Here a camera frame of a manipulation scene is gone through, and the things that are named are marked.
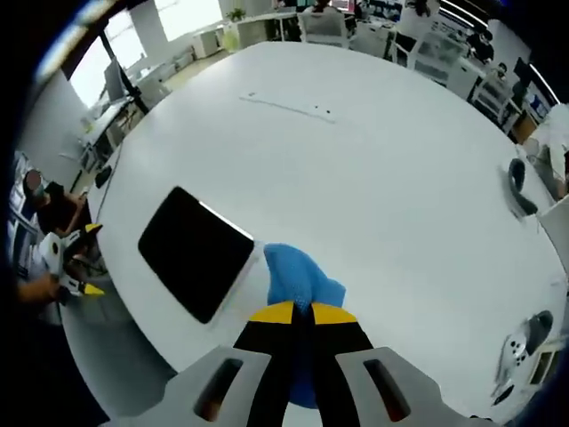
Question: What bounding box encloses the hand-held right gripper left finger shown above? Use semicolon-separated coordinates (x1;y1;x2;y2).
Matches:
164;300;298;427

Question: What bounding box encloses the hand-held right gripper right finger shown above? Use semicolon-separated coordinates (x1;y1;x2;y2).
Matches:
309;301;450;427

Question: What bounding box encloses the blue cleaning cloth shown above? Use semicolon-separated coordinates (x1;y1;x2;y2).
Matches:
262;242;349;408

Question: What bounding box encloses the black computer monitor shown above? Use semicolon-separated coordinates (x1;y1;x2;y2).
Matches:
104;57;126;104

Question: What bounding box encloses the white round-ended device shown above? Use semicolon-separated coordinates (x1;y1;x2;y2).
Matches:
501;309;556;389

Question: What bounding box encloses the small white open box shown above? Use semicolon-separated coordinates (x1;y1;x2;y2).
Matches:
530;342;562;386

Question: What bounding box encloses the grey curved object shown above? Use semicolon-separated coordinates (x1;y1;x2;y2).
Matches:
506;157;540;218

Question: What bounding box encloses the white mesh office chair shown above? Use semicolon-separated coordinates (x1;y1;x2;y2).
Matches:
296;8;351;49
414;33;469;82
474;73;522;126

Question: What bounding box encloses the thin black cable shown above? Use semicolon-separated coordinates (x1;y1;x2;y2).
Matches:
95;146;124;223

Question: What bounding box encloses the table cable slot cover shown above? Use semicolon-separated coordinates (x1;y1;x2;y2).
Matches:
238;92;337;127

